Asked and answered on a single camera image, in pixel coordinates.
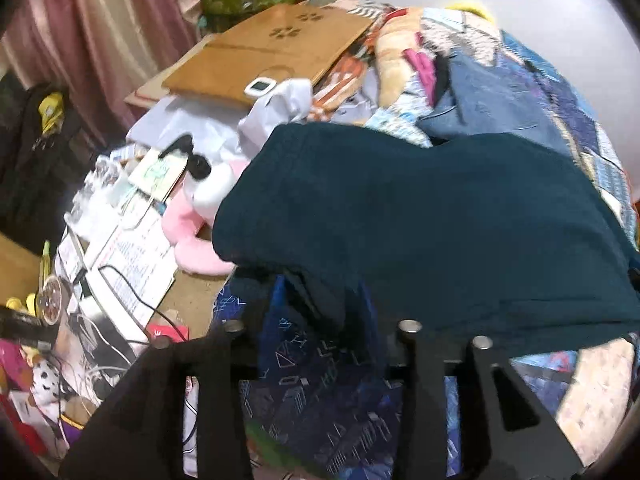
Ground dark teal pants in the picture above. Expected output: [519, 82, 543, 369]
[212, 122, 639, 356]

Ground blue patchwork quilt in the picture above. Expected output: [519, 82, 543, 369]
[212, 9, 639, 479]

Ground pink white plush toy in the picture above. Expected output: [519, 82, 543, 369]
[162, 159, 250, 276]

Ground white grey cloth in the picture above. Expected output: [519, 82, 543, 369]
[127, 78, 312, 162]

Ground white digital clock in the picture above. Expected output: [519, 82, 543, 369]
[243, 76, 278, 100]

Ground folded blue jeans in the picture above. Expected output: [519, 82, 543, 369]
[416, 49, 572, 157]

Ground wooden lap desk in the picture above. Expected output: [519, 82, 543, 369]
[163, 3, 372, 105]

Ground pink beige striped curtain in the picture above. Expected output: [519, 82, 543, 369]
[1, 0, 201, 143]

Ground yellow plush pillow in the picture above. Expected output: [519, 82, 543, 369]
[445, 0, 498, 25]

